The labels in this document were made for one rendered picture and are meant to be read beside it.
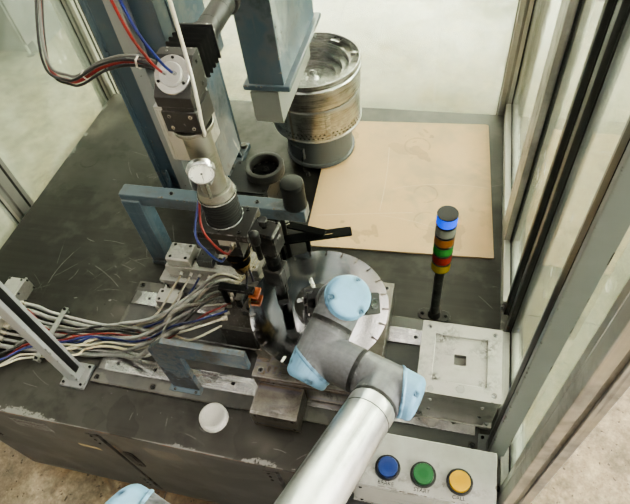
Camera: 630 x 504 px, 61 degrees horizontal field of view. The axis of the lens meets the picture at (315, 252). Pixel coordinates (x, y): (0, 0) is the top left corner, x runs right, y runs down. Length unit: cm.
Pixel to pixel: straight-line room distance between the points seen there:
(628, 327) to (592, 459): 164
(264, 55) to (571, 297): 78
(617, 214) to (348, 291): 42
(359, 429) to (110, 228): 131
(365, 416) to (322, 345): 15
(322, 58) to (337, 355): 118
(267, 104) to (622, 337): 91
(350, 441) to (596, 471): 155
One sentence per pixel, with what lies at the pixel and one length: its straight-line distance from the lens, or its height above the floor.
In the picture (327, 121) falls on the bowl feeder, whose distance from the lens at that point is 169.
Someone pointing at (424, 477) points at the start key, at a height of 91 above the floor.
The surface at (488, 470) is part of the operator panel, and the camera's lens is 119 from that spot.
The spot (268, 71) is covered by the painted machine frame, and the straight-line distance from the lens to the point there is 122.
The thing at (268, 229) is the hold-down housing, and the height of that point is 125.
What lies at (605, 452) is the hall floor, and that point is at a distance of 227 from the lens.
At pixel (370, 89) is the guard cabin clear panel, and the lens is 213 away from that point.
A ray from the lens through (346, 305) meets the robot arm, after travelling 87.
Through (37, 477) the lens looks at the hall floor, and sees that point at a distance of 245.
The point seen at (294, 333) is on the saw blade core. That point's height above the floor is 95.
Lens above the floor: 202
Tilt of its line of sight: 51 degrees down
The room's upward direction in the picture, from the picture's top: 9 degrees counter-clockwise
